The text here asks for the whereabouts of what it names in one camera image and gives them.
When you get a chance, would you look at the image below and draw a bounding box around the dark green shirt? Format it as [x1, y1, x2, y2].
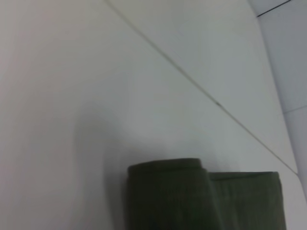
[124, 158, 287, 230]

